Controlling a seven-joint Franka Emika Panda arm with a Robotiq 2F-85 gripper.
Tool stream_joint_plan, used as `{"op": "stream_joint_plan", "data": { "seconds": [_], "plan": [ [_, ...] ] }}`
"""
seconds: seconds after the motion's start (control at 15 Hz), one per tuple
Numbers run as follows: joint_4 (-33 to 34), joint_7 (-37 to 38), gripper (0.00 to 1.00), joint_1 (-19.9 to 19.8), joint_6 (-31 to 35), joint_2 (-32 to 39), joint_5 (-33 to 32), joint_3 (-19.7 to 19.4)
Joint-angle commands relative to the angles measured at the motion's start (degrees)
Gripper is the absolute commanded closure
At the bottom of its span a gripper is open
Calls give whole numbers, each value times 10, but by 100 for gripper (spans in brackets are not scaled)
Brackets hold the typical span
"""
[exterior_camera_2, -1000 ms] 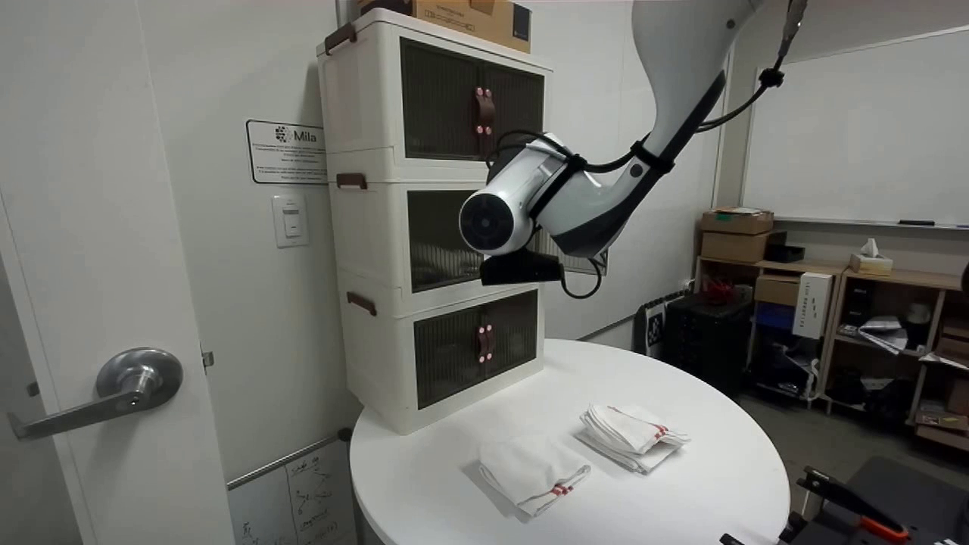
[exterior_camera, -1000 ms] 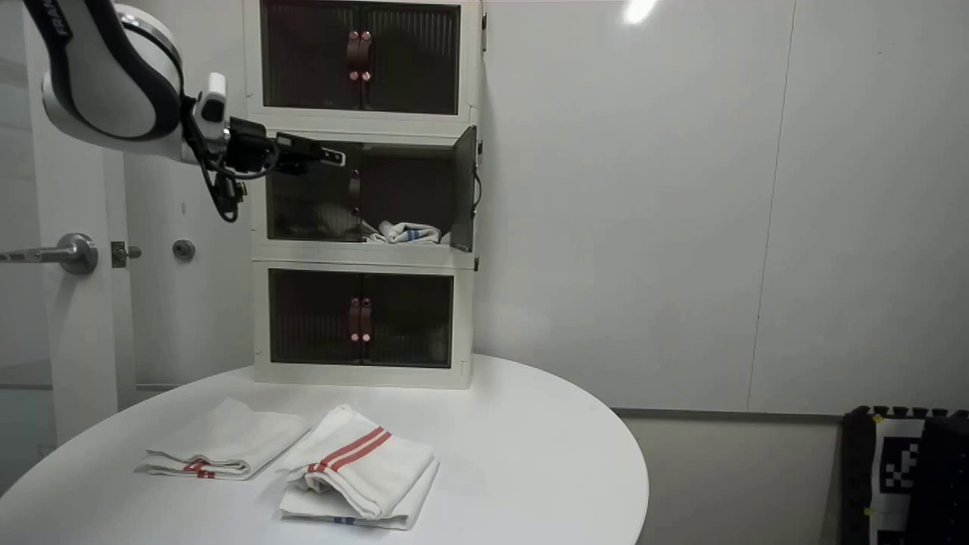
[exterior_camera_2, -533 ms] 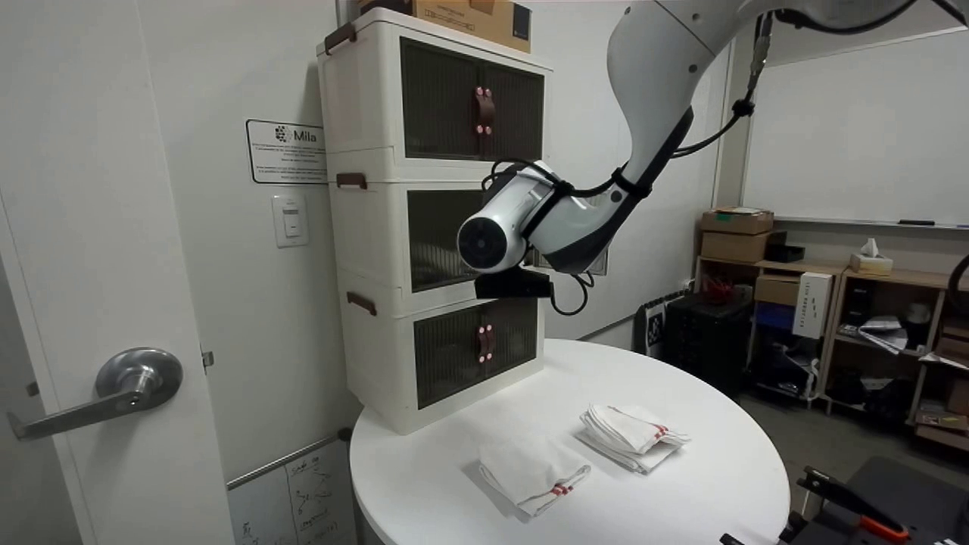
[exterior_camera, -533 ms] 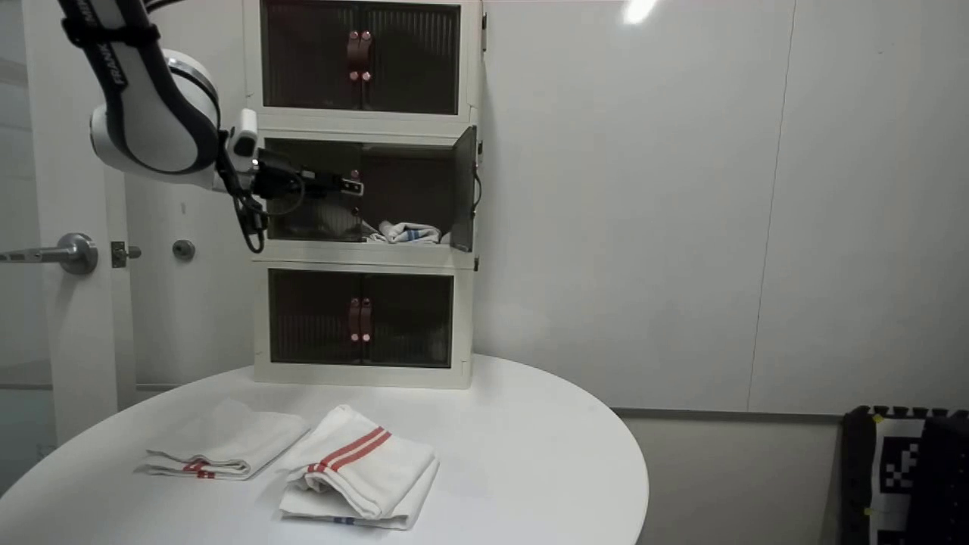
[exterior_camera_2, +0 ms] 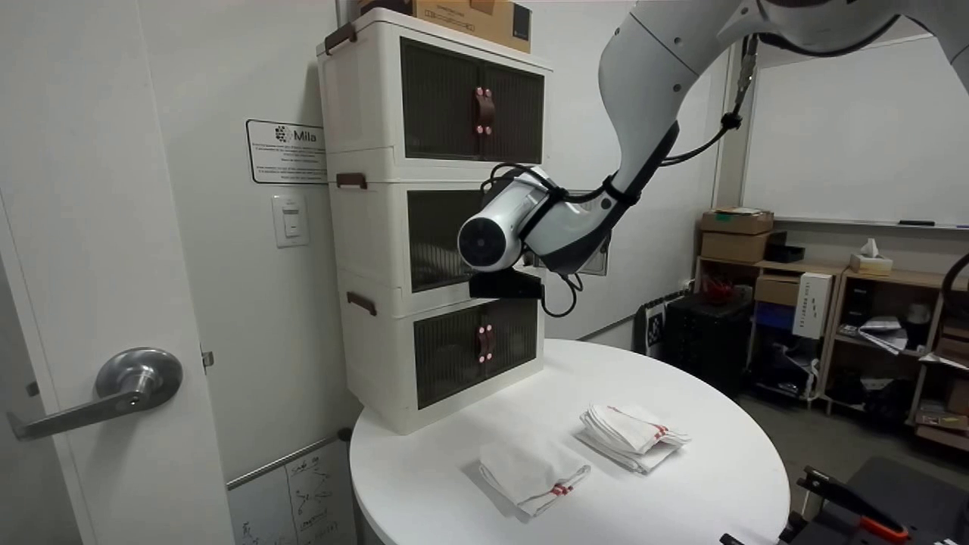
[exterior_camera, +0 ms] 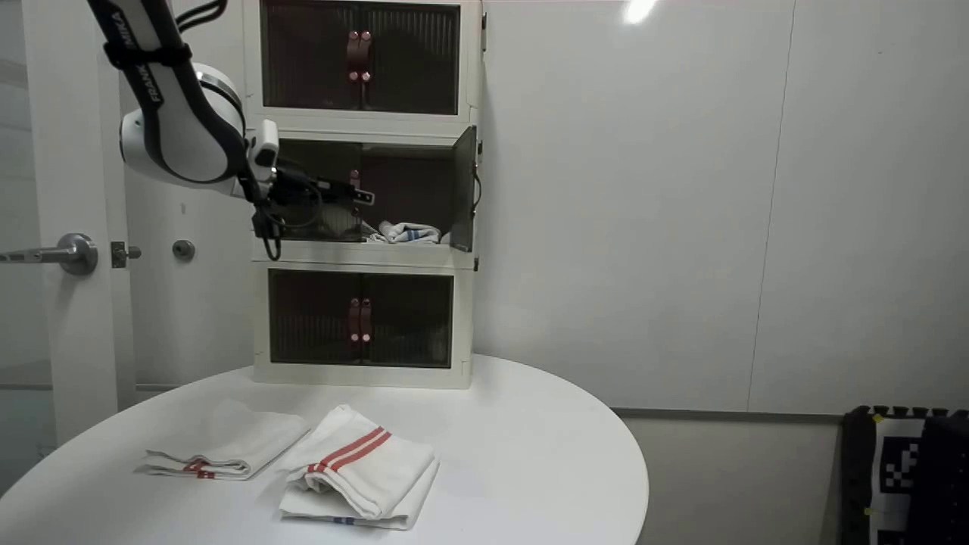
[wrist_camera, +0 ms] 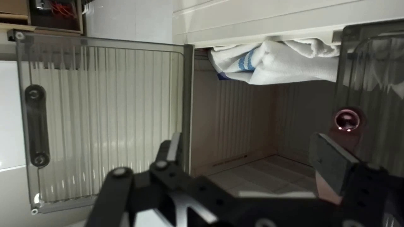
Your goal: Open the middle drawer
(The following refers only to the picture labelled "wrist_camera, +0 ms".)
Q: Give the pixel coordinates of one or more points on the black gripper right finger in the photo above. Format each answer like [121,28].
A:
[333,165]

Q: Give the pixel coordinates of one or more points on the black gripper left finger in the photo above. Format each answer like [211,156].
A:
[172,149]

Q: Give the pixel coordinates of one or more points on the smoked ribbed cabinet door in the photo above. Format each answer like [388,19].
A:
[105,117]
[379,83]

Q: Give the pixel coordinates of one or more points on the white towel with blue print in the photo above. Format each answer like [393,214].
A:
[286,63]

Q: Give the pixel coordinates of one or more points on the white stacked storage cabinet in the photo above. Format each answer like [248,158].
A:
[253,16]

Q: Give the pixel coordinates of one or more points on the wooden shelf unit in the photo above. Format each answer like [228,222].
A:
[14,8]

